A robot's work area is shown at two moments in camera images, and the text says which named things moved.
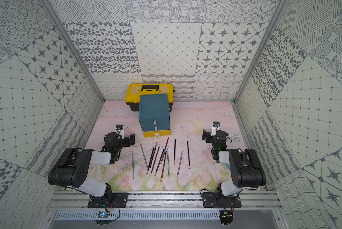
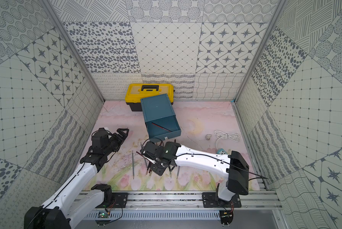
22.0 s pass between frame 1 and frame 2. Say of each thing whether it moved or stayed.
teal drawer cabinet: moved
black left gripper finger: moved
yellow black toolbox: stayed
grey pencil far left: stayed
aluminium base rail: stayed
